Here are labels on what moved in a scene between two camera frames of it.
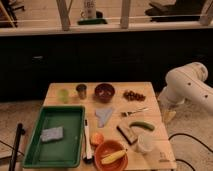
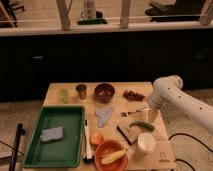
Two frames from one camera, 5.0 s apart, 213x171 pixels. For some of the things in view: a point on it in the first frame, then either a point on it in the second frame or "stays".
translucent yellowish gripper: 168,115 → 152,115
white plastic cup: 146,142 stays
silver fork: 127,113 stays
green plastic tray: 64,153 stays
